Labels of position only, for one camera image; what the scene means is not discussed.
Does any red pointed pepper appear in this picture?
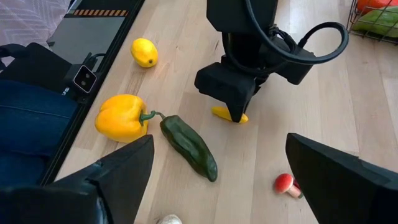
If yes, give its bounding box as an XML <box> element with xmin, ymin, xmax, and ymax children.
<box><xmin>356</xmin><ymin>0</ymin><xmax>398</xmax><ymax>15</ymax></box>

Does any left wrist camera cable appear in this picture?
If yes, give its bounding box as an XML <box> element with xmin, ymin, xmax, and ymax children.
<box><xmin>244</xmin><ymin>0</ymin><xmax>349</xmax><ymax>65</ymax></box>

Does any white garlic bulb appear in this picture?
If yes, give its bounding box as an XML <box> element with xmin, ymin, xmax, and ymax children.
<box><xmin>156</xmin><ymin>213</ymin><xmax>183</xmax><ymax>224</ymax></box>

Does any small yellow chili pepper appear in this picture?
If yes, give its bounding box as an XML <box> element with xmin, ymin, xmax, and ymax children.
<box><xmin>211</xmin><ymin>105</ymin><xmax>249</xmax><ymax>124</ymax></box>

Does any table-level camera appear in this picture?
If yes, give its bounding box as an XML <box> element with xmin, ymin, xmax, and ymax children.
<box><xmin>73</xmin><ymin>64</ymin><xmax>98</xmax><ymax>94</ymax></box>

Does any dark green poblano pepper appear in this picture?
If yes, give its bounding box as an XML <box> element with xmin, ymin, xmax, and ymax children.
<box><xmin>154</xmin><ymin>111</ymin><xmax>218</xmax><ymax>183</ymax></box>

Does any red-capped mushroom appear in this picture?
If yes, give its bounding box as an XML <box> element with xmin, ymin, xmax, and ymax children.
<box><xmin>273</xmin><ymin>173</ymin><xmax>303</xmax><ymax>199</ymax></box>

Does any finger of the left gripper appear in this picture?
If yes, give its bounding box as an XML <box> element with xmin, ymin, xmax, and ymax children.
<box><xmin>225</xmin><ymin>99</ymin><xmax>249</xmax><ymax>123</ymax></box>

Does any black bag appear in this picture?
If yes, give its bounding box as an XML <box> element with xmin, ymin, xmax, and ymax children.
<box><xmin>0</xmin><ymin>42</ymin><xmax>73</xmax><ymax>94</ymax></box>

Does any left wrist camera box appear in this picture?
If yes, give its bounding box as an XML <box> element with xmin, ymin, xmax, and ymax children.
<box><xmin>273</xmin><ymin>36</ymin><xmax>317</xmax><ymax>86</ymax></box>

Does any person's leg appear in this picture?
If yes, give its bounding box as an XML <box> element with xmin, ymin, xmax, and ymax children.
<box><xmin>0</xmin><ymin>80</ymin><xmax>79</xmax><ymax>187</ymax></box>

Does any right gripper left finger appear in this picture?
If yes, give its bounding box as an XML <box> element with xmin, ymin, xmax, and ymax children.
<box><xmin>0</xmin><ymin>134</ymin><xmax>155</xmax><ymax>224</ymax></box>

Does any wire basket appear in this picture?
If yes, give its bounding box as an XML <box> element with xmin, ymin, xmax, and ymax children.
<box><xmin>345</xmin><ymin>0</ymin><xmax>398</xmax><ymax>46</ymax></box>

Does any yellow lemon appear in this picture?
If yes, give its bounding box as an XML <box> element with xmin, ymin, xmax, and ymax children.
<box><xmin>129</xmin><ymin>37</ymin><xmax>159</xmax><ymax>68</ymax></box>

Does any yellow bell pepper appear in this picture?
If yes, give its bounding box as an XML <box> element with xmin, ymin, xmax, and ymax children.
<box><xmin>94</xmin><ymin>94</ymin><xmax>156</xmax><ymax>144</ymax></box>

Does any black table frame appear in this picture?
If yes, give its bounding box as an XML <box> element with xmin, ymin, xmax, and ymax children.
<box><xmin>40</xmin><ymin>0</ymin><xmax>146</xmax><ymax>187</ymax></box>

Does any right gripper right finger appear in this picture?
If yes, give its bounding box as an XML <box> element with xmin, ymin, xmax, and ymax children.
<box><xmin>285</xmin><ymin>133</ymin><xmax>398</xmax><ymax>224</ymax></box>

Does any black hazard-striped panel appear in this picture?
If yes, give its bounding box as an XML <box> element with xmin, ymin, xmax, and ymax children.
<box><xmin>46</xmin><ymin>0</ymin><xmax>146</xmax><ymax>82</ymax></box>

